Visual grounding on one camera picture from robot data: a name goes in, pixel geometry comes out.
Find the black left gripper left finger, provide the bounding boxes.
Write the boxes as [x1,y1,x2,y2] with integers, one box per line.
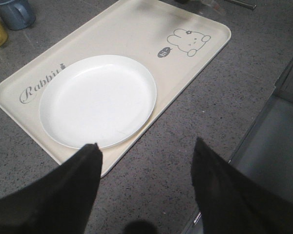
[0,144,103,234]

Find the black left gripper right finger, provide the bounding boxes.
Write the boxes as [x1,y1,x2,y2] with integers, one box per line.
[191,137,293,234]

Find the silver metal chopstick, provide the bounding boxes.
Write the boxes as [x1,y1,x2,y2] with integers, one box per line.
[226,0,257,10]

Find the cream rabbit serving tray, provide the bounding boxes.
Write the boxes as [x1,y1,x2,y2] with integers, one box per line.
[0,0,231,176]

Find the grey metal drawer rail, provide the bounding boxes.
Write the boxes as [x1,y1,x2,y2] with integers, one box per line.
[184,58,293,234]

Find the white round plate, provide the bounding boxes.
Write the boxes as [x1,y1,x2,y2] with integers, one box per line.
[39,55,157,149]

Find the blue mug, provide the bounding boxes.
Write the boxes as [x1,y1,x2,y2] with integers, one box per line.
[0,0,36,30]

